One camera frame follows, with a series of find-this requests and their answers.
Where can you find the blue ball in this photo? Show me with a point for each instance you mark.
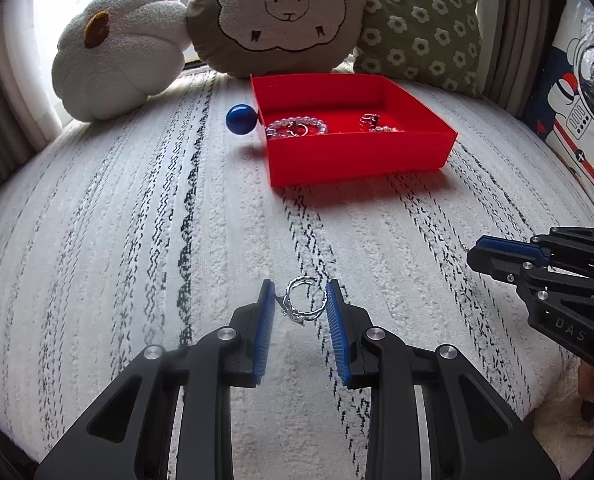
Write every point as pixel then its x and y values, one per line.
pixel 241 120

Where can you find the beige curtain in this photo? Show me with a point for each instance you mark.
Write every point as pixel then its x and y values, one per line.
pixel 7 120
pixel 522 35

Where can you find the green flower pillow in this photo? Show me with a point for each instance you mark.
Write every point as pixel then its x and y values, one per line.
pixel 422 30

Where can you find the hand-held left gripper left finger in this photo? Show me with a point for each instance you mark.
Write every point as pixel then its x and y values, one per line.
pixel 264 330

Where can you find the round sheep pillow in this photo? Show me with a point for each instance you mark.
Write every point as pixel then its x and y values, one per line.
pixel 277 15

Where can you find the white pumpkin pillow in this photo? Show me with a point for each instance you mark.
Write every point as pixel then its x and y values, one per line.
pixel 122 55

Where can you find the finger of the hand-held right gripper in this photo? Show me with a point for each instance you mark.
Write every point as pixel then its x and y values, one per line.
pixel 507 247
pixel 492 265

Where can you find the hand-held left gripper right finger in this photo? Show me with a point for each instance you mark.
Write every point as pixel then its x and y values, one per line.
pixel 338 332

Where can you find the astronaut print pillow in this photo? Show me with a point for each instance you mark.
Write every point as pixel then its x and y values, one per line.
pixel 577 105

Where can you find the red box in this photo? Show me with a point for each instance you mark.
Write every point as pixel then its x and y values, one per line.
pixel 357 160

